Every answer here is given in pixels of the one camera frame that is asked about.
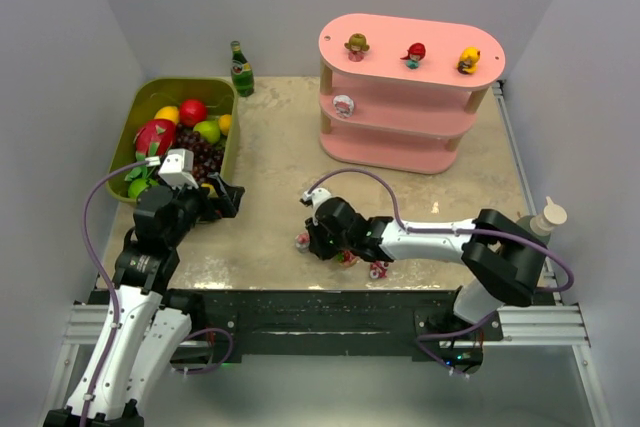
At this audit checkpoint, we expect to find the small pink figure toy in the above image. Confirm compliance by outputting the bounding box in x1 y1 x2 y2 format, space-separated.
295 232 310 253

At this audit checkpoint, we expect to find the pink round toy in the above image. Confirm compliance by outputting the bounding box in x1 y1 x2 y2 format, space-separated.
332 95 355 118

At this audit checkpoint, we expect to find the brown-haired doll toy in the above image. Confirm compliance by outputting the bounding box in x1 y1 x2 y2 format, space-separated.
344 33 370 62

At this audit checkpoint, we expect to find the red-haired doll toy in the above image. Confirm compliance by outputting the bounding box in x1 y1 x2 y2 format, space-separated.
400 42 427 70

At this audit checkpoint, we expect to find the yellow-haired doll toy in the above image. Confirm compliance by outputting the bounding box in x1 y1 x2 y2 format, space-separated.
456 47 481 75

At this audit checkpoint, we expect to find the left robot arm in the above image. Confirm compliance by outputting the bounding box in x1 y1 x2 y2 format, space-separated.
44 173 245 426

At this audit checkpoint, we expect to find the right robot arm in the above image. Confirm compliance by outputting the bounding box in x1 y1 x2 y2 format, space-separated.
301 189 546 324

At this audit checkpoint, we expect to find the pink three-tier shelf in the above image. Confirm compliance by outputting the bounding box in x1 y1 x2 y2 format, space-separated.
318 13 506 174

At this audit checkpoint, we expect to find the strawberry cake toy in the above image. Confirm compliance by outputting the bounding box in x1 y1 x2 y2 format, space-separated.
334 250 359 268

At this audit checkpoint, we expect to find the purple grapes bunch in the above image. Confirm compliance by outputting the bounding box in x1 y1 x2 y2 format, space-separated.
174 128 226 185

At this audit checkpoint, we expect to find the red white swirl toy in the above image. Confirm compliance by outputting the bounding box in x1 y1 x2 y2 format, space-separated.
369 261 390 280

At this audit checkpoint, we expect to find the green apple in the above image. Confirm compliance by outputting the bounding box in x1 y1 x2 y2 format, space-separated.
193 120 221 144

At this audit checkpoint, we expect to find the orange fruit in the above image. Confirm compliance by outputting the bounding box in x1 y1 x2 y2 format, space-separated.
218 114 233 137

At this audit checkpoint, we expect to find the pink dragon fruit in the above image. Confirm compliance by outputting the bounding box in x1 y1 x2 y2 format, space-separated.
134 119 176 161

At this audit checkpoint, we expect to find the yellow lemon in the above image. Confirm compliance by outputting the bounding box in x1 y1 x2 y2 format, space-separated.
154 106 180 125

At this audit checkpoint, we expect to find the olive green fruit bin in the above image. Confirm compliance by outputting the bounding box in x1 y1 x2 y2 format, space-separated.
109 77 240 184

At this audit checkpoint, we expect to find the green glass bottle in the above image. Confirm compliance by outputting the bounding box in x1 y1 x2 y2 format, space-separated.
230 41 254 97

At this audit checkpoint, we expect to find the green soap dispenser bottle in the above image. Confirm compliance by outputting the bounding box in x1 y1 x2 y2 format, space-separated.
516 196 568 245

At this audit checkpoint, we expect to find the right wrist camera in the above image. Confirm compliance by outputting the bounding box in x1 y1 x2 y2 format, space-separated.
300 187 332 211

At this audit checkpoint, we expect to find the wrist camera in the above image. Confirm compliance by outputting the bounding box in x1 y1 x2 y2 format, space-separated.
146 148 198 189
300 187 332 211

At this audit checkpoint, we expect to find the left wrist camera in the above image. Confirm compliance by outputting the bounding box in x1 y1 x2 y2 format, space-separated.
146 148 198 189

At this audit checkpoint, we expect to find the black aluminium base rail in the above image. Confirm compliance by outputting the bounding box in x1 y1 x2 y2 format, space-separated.
64 288 591 366

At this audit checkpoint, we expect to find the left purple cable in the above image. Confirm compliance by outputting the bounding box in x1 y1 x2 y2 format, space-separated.
79 156 161 427

